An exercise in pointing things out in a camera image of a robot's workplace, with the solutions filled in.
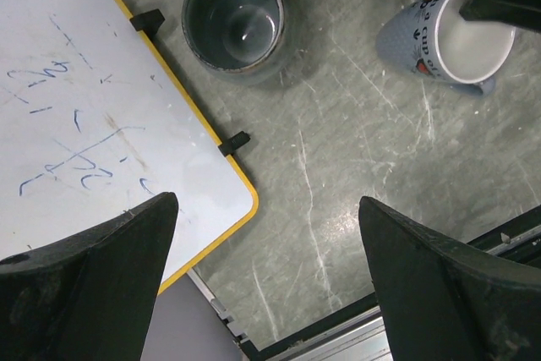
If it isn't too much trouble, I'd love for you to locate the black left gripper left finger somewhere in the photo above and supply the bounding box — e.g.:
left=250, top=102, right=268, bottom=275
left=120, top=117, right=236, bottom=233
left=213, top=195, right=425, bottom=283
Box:
left=1, top=192, right=178, bottom=360

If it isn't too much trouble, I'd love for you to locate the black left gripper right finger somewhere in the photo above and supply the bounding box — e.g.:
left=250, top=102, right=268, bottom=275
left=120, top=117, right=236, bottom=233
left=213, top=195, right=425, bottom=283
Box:
left=358, top=196, right=540, bottom=360

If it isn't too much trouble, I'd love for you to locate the light blue printed mug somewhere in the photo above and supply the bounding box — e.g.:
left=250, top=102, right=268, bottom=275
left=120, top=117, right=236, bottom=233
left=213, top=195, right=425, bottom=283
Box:
left=375, top=0, right=516, bottom=96

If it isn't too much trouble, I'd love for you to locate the dark grey glazed mug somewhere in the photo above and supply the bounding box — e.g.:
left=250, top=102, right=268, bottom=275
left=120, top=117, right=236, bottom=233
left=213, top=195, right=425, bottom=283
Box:
left=182, top=0, right=299, bottom=85

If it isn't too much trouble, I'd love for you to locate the yellow framed whiteboard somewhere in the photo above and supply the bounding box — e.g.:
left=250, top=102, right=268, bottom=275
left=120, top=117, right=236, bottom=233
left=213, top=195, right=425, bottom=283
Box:
left=1, top=0, right=259, bottom=287

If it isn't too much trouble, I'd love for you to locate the aluminium mounting rail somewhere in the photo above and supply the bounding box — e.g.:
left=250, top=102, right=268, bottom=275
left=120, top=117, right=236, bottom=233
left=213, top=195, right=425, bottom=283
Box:
left=188, top=206, right=540, bottom=360

